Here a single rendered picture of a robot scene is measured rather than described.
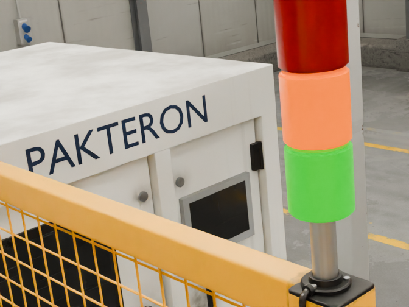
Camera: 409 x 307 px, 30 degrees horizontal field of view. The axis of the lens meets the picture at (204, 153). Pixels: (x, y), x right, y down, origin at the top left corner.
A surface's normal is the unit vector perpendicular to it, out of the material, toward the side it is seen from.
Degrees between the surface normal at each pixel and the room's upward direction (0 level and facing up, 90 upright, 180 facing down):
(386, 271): 0
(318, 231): 90
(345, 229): 90
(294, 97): 90
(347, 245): 90
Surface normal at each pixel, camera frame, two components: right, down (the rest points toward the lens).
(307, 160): -0.42, 0.31
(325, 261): -0.04, 0.30
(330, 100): 0.34, 0.25
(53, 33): 0.68, 0.15
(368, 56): -0.73, 0.27
